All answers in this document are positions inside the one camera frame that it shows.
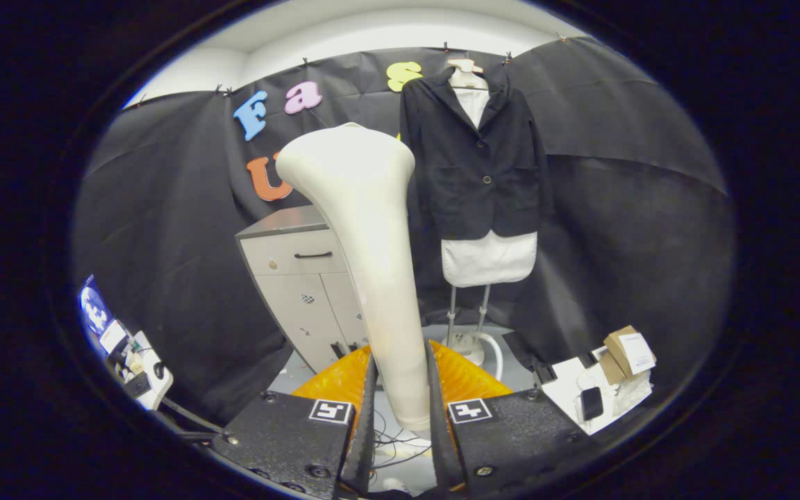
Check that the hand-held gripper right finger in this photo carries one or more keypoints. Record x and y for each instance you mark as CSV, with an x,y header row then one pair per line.
x,y
439,444

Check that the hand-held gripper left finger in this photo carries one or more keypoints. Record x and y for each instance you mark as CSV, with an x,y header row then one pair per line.
x,y
367,444

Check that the white garment steamer base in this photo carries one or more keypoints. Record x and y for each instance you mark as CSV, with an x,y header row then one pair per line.
x,y
466,344

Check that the white garment steamer nozzle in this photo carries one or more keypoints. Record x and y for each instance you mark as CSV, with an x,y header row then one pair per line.
x,y
365,229

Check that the black blazer jacket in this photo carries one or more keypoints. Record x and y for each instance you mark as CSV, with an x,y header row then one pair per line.
x,y
469,160

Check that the white clothes hanger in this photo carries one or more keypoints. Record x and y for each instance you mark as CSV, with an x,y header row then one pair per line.
x,y
466,78

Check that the white sheet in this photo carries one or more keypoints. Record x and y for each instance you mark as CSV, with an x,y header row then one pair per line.
x,y
567,389

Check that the small black phone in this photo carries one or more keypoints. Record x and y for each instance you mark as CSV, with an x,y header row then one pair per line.
x,y
592,404

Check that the grey drawer cabinet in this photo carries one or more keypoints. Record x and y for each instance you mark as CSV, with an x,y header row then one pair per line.
x,y
289,292

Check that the cardboard box with white label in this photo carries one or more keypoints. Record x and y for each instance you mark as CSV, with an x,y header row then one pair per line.
x,y
615,347

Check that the white device with black knobs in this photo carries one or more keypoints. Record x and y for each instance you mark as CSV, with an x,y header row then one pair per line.
x,y
153,375

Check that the black backdrop cloth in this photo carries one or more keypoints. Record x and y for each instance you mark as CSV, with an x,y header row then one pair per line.
x,y
636,229

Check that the blue-lit screen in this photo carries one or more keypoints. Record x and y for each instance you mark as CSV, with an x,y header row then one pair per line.
x,y
94,305

